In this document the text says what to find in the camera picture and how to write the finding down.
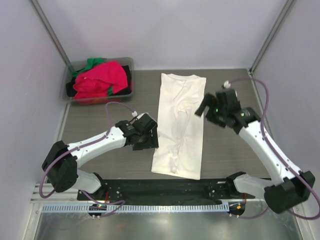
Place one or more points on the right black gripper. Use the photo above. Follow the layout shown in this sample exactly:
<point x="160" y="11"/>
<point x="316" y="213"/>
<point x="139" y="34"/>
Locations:
<point x="208" y="99"/>

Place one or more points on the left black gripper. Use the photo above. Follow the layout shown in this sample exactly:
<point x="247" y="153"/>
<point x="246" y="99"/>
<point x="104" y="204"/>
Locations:
<point x="152" y="142"/>

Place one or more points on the white t shirt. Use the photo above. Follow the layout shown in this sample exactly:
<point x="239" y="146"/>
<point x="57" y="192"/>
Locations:
<point x="180" y="132"/>

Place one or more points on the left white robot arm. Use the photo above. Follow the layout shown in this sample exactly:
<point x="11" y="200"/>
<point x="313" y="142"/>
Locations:
<point x="63" y="162"/>

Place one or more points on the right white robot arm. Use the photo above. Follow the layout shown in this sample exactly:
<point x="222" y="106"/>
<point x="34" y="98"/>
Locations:
<point x="288" y="185"/>

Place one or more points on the orange t shirt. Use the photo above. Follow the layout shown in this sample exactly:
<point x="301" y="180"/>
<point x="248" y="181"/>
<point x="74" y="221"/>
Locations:
<point x="94" y="101"/>

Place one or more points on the pink t shirt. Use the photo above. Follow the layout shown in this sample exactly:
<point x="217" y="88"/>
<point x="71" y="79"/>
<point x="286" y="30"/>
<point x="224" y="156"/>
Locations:
<point x="101" y="81"/>

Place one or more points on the clear plastic storage bin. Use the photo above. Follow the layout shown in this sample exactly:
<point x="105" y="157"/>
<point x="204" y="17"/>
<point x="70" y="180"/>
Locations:
<point x="81" y="64"/>

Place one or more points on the green t shirt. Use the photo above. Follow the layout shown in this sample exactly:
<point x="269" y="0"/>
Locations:
<point x="90" y="63"/>

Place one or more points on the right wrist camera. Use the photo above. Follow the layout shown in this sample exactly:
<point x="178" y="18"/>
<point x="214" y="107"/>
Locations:
<point x="227" y="86"/>

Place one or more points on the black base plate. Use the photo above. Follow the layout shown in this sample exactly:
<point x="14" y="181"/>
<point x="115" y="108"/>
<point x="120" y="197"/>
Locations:
<point x="127" y="189"/>

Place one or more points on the white slotted cable duct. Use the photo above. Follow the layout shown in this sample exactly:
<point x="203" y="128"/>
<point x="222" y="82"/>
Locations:
<point x="90" y="208"/>

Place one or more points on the aluminium rail frame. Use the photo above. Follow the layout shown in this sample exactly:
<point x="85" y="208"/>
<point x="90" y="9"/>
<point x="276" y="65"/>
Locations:
<point x="75" y="194"/>

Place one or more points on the right aluminium post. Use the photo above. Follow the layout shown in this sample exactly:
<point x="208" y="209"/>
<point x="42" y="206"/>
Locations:
<point x="280" y="19"/>

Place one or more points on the aluminium post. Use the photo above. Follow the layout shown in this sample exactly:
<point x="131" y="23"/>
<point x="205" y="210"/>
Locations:
<point x="51" y="33"/>
<point x="280" y="19"/>

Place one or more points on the left aluminium post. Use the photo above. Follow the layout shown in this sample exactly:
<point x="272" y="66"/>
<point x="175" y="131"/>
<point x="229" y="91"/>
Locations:
<point x="51" y="33"/>

